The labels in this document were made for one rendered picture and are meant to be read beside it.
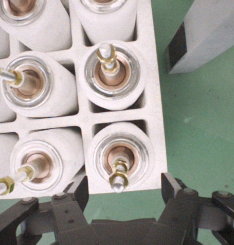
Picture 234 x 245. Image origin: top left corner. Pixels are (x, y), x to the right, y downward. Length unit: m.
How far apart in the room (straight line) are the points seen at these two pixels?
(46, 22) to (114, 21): 0.10
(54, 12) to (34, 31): 0.04
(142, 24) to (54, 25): 0.15
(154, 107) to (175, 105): 0.20
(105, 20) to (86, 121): 0.16
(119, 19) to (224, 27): 0.14
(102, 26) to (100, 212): 0.47
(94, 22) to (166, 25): 0.31
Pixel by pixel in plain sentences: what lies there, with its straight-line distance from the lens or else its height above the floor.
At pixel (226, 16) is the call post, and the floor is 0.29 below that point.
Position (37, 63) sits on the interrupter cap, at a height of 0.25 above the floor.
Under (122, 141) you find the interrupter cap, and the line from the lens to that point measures 0.24.
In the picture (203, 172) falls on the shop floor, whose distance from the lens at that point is 0.56.
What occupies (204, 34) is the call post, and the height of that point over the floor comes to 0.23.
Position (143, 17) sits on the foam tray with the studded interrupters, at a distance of 0.36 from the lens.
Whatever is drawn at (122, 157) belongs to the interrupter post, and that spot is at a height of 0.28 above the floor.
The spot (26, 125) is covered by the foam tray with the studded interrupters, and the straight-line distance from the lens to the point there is 0.36.
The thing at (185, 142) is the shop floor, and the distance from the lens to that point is 0.52.
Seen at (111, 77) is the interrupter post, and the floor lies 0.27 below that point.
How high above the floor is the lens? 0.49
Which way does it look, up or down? 87 degrees down
